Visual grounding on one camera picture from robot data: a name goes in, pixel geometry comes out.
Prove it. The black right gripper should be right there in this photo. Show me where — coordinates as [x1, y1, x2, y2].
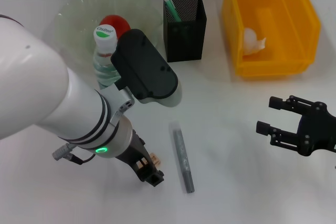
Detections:
[256, 95, 336, 158]

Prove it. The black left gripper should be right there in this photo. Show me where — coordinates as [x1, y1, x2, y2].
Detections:
[114, 129, 165, 188]

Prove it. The tan eraser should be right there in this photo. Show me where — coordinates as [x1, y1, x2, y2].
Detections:
[138, 152, 162, 170]

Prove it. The white paper ball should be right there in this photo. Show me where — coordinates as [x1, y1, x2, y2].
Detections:
[243, 27, 267, 57]

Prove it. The clear bottle with green label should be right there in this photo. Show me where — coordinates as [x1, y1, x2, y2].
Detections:
[93, 26, 122, 91]

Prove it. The green pen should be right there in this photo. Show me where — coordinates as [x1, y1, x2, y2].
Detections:
[161, 0, 182, 23]

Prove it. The red-orange fruit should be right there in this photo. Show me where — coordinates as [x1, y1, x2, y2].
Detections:
[99, 15, 131, 39]

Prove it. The grey pen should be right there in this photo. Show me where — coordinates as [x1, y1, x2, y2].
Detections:
[169, 122, 195, 194]

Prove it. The black mesh pen holder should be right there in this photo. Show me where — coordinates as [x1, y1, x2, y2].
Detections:
[163, 0, 207, 63]

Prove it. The green glass fruit plate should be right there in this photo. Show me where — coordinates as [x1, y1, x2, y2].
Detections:
[54, 0, 163, 78]

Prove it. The yellow plastic bin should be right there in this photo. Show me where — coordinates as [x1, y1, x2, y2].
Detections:
[222, 0, 322, 78]

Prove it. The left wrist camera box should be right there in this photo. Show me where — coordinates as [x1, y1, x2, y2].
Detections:
[110, 29, 182, 108]

